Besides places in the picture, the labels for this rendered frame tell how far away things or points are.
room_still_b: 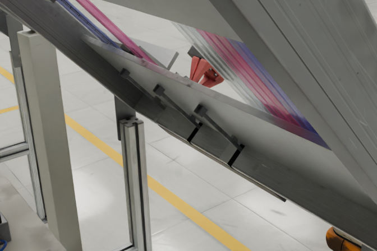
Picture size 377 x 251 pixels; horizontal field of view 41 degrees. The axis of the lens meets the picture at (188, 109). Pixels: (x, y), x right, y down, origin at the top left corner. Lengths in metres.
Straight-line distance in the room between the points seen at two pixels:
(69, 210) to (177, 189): 0.80
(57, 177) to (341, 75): 1.05
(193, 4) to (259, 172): 0.45
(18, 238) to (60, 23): 0.37
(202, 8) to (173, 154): 1.95
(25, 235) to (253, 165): 0.36
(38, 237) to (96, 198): 1.24
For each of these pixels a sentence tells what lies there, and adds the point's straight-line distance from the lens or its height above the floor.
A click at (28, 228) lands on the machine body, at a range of 0.85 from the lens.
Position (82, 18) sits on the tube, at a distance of 0.85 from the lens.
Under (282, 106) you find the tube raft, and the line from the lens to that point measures 0.52.
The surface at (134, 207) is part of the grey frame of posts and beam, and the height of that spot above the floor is 0.44.
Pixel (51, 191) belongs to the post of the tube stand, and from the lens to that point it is 1.29.
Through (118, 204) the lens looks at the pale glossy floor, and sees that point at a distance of 2.00.
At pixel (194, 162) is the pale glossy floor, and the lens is 2.25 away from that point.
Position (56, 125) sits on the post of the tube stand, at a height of 0.60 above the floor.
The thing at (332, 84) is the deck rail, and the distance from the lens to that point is 0.29.
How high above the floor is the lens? 1.09
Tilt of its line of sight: 23 degrees down
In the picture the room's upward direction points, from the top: 2 degrees counter-clockwise
